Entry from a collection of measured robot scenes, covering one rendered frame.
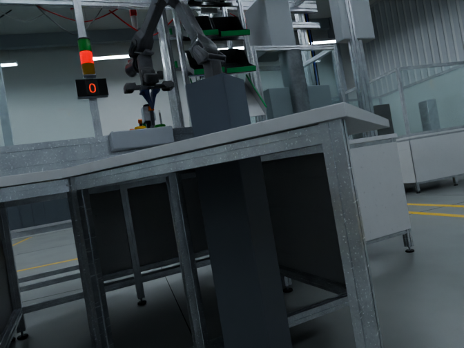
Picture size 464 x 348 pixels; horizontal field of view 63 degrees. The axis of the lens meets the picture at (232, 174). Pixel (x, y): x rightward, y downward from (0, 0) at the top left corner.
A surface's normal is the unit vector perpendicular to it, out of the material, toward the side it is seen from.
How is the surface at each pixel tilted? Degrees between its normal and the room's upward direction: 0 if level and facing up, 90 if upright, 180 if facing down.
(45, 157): 90
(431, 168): 90
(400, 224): 90
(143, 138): 90
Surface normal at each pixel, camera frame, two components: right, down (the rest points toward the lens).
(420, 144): 0.26, -0.05
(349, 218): -0.48, 0.07
